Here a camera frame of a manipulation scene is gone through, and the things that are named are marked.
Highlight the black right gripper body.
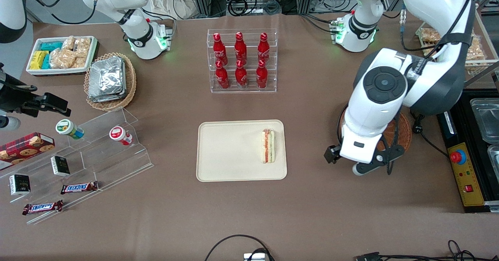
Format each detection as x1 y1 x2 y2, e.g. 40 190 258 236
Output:
0 63 40 116

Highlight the triangular sandwich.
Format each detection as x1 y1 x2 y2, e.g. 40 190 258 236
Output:
260 128 276 164

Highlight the round brown wicker basket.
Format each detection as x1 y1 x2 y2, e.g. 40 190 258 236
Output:
337 104 412 155

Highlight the oval tan wicker basket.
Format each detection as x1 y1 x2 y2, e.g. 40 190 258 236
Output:
84 52 137 111

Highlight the cream plastic serving tray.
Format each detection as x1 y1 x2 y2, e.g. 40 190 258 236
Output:
196 120 288 182

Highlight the green lid yogurt cup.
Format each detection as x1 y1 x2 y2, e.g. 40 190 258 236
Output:
55 119 85 140

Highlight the white rectangular snack bin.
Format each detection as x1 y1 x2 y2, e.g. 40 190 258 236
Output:
26 36 98 76

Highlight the red tartan cookie box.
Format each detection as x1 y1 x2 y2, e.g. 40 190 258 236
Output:
0 132 56 172

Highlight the yellow snack packet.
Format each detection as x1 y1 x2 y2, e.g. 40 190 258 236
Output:
30 51 50 70

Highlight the stack of foil containers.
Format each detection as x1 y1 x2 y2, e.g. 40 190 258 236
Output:
88 56 127 103

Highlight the small black white box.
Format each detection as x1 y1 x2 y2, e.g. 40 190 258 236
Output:
51 155 71 177
9 174 31 196

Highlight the red lid yogurt cup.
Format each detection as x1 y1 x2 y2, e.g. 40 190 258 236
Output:
109 125 134 146

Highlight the clear acrylic stepped shelf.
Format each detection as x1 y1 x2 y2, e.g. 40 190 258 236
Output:
0 106 154 226

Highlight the brown snickers bar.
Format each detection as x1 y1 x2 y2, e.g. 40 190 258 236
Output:
22 200 64 216
60 181 99 195

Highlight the red emergency stop button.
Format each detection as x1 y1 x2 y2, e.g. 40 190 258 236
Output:
450 149 467 165

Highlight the red cola bottle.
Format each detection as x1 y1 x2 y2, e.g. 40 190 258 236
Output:
256 60 269 89
213 33 228 65
234 32 248 64
235 60 248 88
215 60 230 90
257 32 271 63

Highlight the clear acrylic bottle rack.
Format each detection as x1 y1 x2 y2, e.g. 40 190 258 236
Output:
207 28 278 94

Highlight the black heat sealer machine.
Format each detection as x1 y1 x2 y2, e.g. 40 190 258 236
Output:
434 88 499 214

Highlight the large clear plastic container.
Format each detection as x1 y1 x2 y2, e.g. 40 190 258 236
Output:
469 98 499 144

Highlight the small clear plastic container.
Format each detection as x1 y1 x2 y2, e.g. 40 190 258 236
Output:
487 144 499 176

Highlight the white cloth bag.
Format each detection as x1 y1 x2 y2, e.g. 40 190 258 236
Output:
146 0 198 20

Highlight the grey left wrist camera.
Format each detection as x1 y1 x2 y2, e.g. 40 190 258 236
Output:
352 146 405 176

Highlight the black power cable with plug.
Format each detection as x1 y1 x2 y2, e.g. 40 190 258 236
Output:
409 112 449 157

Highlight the black cable with connector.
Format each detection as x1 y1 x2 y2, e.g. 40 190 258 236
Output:
355 239 499 261

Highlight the black looped cable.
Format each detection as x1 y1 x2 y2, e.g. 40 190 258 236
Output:
205 234 276 261

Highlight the white wire rack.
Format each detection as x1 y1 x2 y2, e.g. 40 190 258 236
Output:
415 3 499 75

